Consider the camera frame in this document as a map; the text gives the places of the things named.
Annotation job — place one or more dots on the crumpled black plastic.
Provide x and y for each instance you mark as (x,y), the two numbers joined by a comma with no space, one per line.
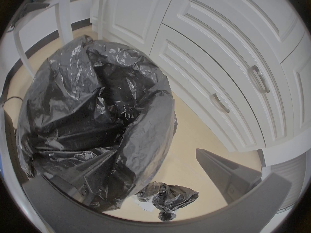
(175,198)

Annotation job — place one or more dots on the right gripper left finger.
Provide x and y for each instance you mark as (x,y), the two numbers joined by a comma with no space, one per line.
(82,186)

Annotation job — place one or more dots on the white wardrobe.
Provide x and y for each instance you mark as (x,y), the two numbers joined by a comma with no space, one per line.
(218,57)

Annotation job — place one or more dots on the white printed wrapper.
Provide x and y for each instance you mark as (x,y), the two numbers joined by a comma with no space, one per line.
(145,206)

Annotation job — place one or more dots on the white chair grey cushions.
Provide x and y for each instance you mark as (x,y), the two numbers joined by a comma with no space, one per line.
(63,13)

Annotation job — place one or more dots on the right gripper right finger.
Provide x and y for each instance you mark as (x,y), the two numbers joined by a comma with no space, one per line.
(218,171)

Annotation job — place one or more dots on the black plastic bag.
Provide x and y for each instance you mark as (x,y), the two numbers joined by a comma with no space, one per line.
(85,93)

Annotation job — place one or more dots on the pale curtain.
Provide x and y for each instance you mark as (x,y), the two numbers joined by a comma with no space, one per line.
(286,178)

